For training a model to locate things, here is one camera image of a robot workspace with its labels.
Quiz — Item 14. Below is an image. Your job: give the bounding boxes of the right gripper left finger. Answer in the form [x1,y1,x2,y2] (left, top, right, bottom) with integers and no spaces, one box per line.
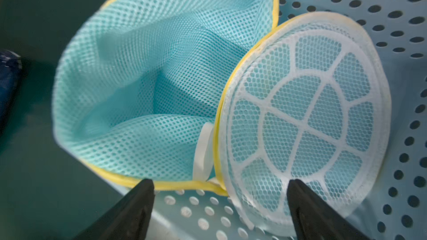
[74,179,155,240]

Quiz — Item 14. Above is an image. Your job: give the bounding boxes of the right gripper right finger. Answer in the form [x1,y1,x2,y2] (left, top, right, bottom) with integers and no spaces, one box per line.
[286,180,368,240]

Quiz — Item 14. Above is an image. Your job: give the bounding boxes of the teal mesh laundry bag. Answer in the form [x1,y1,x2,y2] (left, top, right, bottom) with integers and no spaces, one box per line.
[53,0,391,237]

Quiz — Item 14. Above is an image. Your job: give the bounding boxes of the blue snack bag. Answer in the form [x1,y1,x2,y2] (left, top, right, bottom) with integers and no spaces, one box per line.
[1,50,22,132]

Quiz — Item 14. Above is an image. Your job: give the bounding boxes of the dark green table mat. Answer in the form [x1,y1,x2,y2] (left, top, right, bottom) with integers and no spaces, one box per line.
[1,0,121,240]

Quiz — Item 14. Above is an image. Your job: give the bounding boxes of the light blue plastic basket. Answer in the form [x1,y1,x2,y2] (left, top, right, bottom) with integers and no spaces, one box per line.
[113,0,427,240]

